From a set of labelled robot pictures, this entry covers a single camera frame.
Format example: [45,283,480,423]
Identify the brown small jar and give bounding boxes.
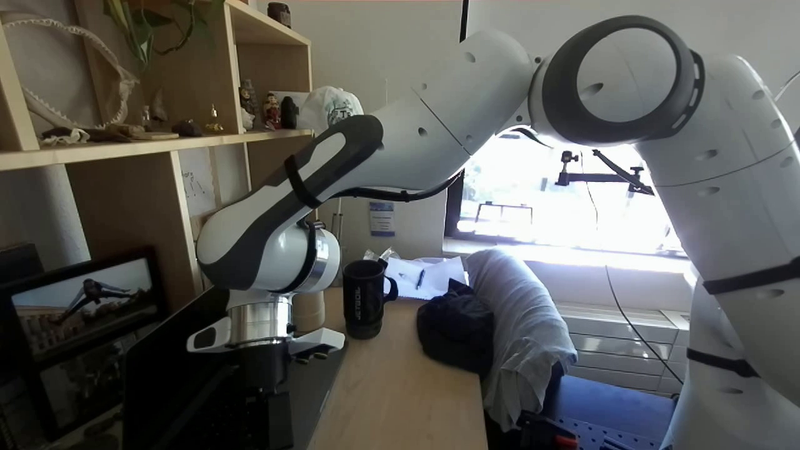
[266,0,296,28]

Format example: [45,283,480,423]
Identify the grey draped cloth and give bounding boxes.
[460,248,581,433]

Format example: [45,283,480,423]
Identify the dark small figurine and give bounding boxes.
[277,95,302,129]

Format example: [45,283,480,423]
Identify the blue chair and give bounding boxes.
[554,373,679,450]

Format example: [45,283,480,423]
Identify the thin black hanging cable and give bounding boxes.
[602,265,686,384]

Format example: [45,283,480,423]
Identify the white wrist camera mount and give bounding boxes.
[186,320,347,360]

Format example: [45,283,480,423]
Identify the black framed picture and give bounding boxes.
[0,244,170,445]

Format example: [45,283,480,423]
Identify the white woven ring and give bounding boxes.
[0,9,142,129]

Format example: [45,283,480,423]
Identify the cardboard box with blue label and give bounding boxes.
[336,188,451,263]

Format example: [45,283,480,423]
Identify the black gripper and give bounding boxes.
[239,345,296,450]

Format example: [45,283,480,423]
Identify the black crumpled cloth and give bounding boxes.
[416,277,499,378]

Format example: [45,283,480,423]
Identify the wooden shelf unit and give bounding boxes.
[0,0,319,334]

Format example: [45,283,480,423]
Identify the white spiral notebook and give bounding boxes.
[382,252,471,302]

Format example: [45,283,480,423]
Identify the black mug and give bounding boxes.
[341,258,401,343]

